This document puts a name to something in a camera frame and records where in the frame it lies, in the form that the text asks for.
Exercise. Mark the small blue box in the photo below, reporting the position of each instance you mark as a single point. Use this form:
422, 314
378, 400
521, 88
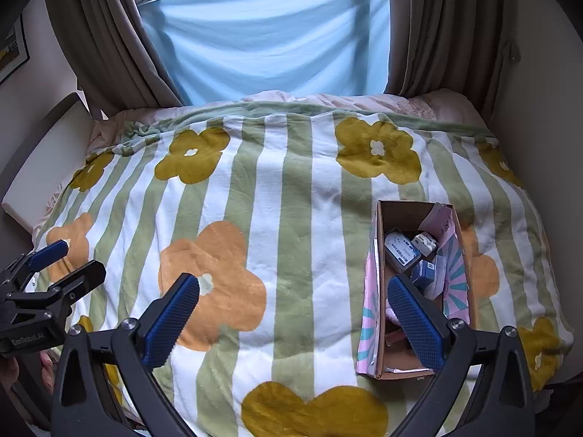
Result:
423, 273

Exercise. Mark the white padded headboard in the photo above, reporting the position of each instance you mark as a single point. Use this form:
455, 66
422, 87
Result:
45, 159

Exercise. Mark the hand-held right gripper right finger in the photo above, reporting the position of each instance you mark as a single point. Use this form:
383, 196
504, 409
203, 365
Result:
416, 318

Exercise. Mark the framed wall picture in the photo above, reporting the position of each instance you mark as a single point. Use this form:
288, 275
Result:
13, 52

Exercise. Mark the striped flower blanket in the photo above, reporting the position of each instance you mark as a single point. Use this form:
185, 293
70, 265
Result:
296, 191

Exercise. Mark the blue label tissue packet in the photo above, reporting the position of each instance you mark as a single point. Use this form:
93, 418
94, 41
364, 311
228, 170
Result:
401, 250

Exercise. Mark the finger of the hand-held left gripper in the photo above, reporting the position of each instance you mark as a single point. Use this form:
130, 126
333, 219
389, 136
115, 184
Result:
45, 252
73, 280

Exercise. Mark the white printed tissue packet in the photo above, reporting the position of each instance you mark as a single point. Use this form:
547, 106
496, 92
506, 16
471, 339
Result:
426, 242

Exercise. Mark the printed cardboard box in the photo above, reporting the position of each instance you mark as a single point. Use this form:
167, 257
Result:
410, 214

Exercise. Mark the beige curtain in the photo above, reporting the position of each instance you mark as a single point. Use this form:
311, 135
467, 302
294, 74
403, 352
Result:
104, 45
437, 32

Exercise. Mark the light blue sheet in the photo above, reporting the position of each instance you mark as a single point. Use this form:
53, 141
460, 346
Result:
264, 41

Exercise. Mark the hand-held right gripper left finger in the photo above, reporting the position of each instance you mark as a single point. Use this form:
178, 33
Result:
175, 309

